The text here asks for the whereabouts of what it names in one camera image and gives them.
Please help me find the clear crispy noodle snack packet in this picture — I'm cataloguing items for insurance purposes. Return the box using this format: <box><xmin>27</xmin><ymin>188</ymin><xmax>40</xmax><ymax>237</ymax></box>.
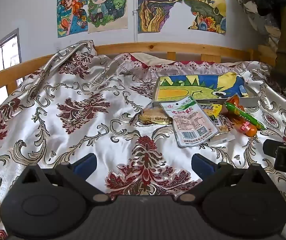
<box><xmin>132</xmin><ymin>107</ymin><xmax>173</xmax><ymax>126</ymax></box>

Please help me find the yellow snack packet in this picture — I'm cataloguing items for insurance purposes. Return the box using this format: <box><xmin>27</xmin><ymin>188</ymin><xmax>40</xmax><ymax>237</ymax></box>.
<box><xmin>201</xmin><ymin>104</ymin><xmax>224</xmax><ymax>120</ymax></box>

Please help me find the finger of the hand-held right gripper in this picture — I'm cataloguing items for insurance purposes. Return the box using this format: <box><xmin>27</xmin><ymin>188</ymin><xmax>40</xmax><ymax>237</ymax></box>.
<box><xmin>263</xmin><ymin>139</ymin><xmax>286</xmax><ymax>158</ymax></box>

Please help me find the white wall pipe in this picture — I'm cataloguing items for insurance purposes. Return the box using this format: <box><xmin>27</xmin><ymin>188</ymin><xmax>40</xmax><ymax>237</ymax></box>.
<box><xmin>134</xmin><ymin>0</ymin><xmax>138</xmax><ymax>43</ymax></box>

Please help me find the blond child wall poster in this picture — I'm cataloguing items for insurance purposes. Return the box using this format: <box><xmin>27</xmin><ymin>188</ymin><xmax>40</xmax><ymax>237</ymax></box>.
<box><xmin>87</xmin><ymin>0</ymin><xmax>129</xmax><ymax>34</ymax></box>

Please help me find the window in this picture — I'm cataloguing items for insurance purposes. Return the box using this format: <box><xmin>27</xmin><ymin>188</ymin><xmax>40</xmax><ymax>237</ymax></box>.
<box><xmin>0</xmin><ymin>29</ymin><xmax>21</xmax><ymax>120</ymax></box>

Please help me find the green sausage stick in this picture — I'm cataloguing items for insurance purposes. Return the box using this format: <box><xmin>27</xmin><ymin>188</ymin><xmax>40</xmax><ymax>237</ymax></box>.
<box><xmin>223</xmin><ymin>102</ymin><xmax>266</xmax><ymax>131</ymax></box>

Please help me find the metal tray with painted bottom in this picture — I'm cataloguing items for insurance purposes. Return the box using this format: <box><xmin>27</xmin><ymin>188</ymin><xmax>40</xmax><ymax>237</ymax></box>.
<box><xmin>152</xmin><ymin>74</ymin><xmax>259</xmax><ymax>108</ymax></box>

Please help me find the floral hanging cloth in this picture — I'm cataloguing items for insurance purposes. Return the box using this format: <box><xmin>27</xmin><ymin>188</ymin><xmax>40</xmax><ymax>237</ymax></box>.
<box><xmin>235</xmin><ymin>0</ymin><xmax>282</xmax><ymax>44</ymax></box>

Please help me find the floral satin blanket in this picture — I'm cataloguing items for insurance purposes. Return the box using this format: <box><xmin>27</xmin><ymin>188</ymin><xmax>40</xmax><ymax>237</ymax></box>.
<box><xmin>0</xmin><ymin>40</ymin><xmax>286</xmax><ymax>240</ymax></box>

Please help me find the white and green snack packet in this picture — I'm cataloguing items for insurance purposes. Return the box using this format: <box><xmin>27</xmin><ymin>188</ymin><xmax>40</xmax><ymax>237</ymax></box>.
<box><xmin>159</xmin><ymin>96</ymin><xmax>219</xmax><ymax>148</ymax></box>

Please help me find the yellow landscape wall poster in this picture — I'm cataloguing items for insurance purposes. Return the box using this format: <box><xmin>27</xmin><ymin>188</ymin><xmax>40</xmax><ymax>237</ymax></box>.
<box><xmin>182</xmin><ymin>0</ymin><xmax>227</xmax><ymax>36</ymax></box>

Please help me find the orange-haired figure wall poster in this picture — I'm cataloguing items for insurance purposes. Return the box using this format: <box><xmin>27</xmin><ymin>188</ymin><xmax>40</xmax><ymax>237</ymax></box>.
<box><xmin>56</xmin><ymin>0</ymin><xmax>88</xmax><ymax>38</ymax></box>

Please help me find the orange snack packet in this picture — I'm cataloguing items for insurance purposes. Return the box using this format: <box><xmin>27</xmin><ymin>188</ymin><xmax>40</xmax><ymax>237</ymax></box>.
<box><xmin>224</xmin><ymin>94</ymin><xmax>257</xmax><ymax>138</ymax></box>

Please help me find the clear peanut snack packet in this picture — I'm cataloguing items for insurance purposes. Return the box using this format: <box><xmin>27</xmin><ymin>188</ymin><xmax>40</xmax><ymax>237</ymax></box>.
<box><xmin>207</xmin><ymin>115</ymin><xmax>236</xmax><ymax>146</ymax></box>

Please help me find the cream pillow with red lace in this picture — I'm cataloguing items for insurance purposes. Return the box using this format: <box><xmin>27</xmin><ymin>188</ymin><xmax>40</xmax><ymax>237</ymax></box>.
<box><xmin>129</xmin><ymin>52</ymin><xmax>248</xmax><ymax>73</ymax></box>

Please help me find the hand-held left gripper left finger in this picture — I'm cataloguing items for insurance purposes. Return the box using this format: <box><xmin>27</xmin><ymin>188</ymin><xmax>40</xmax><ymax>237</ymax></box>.
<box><xmin>19</xmin><ymin>153</ymin><xmax>108</xmax><ymax>203</ymax></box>

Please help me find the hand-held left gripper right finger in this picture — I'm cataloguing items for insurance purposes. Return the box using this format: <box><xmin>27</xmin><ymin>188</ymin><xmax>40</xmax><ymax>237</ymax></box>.
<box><xmin>179</xmin><ymin>153</ymin><xmax>268</xmax><ymax>203</ymax></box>

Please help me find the swirly seaweed wall poster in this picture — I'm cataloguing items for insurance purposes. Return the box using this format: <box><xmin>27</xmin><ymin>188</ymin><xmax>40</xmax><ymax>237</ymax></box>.
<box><xmin>137</xmin><ymin>0</ymin><xmax>183</xmax><ymax>34</ymax></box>

